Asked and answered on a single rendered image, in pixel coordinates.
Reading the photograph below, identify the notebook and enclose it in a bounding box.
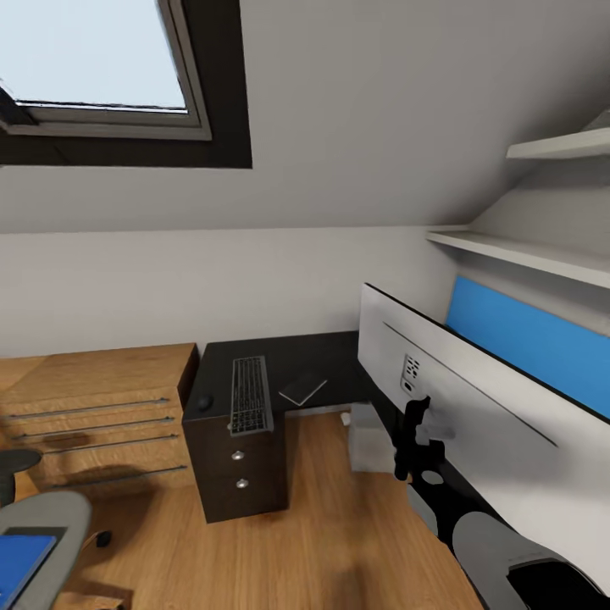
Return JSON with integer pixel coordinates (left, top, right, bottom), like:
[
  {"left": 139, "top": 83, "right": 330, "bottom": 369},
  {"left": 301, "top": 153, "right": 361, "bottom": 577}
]
[{"left": 280, "top": 372, "right": 326, "bottom": 406}]

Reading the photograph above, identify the monitor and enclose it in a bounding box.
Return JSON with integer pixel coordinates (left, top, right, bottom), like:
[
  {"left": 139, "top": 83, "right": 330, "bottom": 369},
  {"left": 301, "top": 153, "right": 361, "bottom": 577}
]
[{"left": 358, "top": 283, "right": 610, "bottom": 598}]

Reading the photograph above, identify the folder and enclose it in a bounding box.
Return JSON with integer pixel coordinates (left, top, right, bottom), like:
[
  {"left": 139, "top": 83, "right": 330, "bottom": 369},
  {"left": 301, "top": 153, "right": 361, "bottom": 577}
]
[{"left": 0, "top": 535, "right": 56, "bottom": 610}]

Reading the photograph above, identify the keyboard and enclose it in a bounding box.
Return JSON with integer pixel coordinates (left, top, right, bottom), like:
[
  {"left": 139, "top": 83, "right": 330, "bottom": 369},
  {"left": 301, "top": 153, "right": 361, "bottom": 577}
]
[{"left": 230, "top": 355, "right": 275, "bottom": 437}]

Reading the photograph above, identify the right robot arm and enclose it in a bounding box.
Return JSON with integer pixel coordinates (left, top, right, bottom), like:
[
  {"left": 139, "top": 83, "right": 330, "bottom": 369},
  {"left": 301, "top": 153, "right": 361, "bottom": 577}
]
[{"left": 392, "top": 424, "right": 610, "bottom": 610}]

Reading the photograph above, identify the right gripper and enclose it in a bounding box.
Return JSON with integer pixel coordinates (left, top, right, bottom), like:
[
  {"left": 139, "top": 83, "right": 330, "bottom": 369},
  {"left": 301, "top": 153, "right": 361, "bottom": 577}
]
[{"left": 392, "top": 425, "right": 445, "bottom": 464}]

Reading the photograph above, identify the mouse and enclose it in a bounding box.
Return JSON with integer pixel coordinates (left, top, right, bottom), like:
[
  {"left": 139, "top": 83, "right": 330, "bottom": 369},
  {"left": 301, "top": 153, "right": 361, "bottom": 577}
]
[{"left": 197, "top": 392, "right": 213, "bottom": 409}]

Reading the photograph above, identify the swivel chair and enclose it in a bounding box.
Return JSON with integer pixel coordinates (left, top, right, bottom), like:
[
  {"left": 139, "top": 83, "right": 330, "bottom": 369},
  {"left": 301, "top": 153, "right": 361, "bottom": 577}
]
[{"left": 0, "top": 449, "right": 125, "bottom": 610}]

